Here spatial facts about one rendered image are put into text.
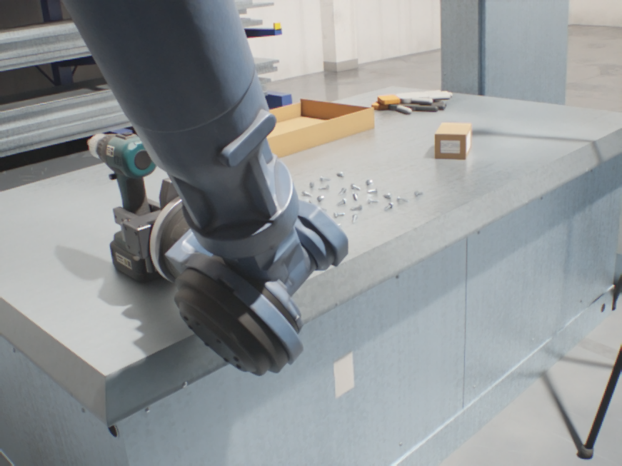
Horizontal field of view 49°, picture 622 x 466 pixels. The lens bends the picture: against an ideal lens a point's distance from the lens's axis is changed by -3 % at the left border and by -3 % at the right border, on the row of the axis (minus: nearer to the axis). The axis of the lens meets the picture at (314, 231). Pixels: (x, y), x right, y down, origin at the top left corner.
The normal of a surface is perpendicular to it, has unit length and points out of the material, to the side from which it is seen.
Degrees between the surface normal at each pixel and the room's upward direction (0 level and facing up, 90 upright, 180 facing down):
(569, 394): 0
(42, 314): 0
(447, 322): 90
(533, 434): 0
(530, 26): 90
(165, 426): 90
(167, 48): 120
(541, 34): 90
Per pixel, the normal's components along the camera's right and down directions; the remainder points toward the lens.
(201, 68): 0.59, 0.59
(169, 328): -0.07, -0.93
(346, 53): 0.66, 0.23
